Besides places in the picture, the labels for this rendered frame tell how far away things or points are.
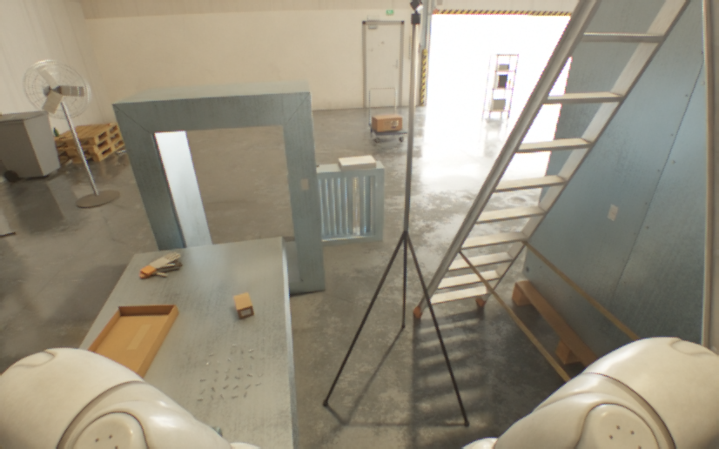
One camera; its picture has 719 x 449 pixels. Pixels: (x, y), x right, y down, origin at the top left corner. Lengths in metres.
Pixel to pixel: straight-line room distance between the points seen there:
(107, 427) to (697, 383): 0.62
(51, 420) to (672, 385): 0.68
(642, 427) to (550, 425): 0.08
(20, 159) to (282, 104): 5.65
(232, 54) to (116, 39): 2.73
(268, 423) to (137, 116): 1.92
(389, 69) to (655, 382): 10.16
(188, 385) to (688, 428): 1.56
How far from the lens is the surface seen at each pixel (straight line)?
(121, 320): 2.18
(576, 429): 0.43
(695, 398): 0.56
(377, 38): 10.34
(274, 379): 1.62
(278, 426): 1.49
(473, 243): 2.09
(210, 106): 2.46
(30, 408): 0.56
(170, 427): 0.45
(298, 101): 2.39
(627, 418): 0.45
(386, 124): 7.04
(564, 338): 2.69
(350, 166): 3.26
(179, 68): 10.61
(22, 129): 7.22
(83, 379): 0.54
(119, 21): 10.98
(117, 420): 0.44
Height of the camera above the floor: 1.90
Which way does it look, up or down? 29 degrees down
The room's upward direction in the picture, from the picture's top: 1 degrees counter-clockwise
